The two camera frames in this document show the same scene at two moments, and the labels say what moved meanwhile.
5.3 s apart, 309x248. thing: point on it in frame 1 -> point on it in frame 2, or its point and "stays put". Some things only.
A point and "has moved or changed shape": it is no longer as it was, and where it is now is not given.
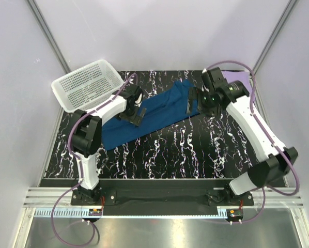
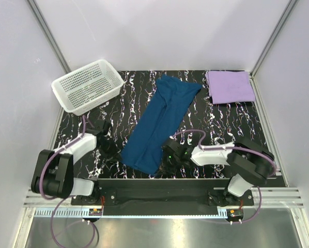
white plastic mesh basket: [81, 89] stays put
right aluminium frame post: [288, 11] stays put
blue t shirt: [162, 109] has moved or changed shape
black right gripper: [192, 95] -> [164, 169]
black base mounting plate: [165, 197] stays put
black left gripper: [135, 119] -> [114, 155]
